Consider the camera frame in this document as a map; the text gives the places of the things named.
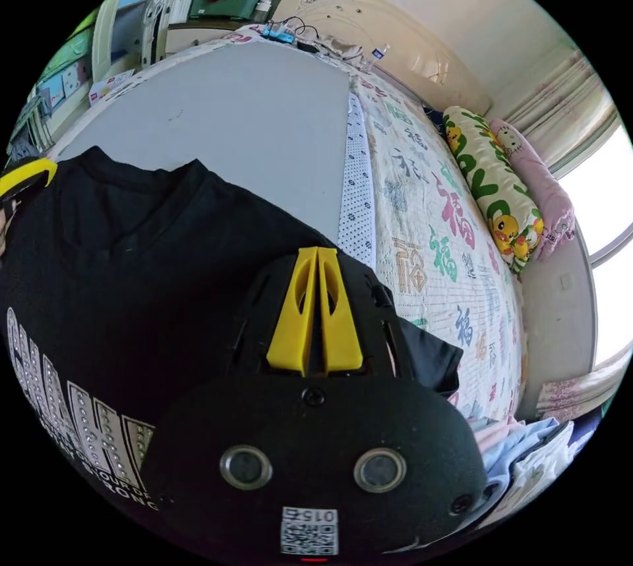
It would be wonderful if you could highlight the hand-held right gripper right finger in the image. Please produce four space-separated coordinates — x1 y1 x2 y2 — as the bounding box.
318 247 365 376

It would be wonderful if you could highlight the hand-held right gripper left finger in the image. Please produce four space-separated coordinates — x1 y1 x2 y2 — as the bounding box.
266 246 318 378

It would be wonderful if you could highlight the black shirt with a print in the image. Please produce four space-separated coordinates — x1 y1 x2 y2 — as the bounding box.
0 146 464 519

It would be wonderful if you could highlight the person's left hand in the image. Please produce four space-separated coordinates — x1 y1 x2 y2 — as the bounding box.
0 202 16 258

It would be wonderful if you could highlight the white carton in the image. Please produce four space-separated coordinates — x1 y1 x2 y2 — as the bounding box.
88 69 135 106

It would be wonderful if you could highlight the bed with printed quilt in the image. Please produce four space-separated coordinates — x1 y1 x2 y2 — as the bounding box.
44 0 533 428

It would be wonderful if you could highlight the white door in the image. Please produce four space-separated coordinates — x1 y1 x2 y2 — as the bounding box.
91 0 167 82

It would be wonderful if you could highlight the grey flat board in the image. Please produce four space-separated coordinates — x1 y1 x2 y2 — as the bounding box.
49 40 355 250

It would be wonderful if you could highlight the pile of clothes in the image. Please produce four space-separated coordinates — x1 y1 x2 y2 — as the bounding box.
464 415 578 530

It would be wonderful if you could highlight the pillow with duck print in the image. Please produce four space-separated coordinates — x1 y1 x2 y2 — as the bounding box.
441 105 545 275

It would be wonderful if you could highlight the pink pillow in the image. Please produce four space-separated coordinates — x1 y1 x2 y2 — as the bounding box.
487 118 578 264

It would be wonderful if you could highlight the clear water bottle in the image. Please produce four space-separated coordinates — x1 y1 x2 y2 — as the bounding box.
362 42 392 76

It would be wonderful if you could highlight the window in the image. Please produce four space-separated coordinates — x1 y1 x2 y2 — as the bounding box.
557 125 633 372

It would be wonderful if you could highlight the blue power strip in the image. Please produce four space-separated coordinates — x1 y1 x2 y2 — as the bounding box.
262 22 299 45

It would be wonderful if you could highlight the pale curtain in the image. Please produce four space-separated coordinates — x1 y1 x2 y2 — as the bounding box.
504 49 625 177

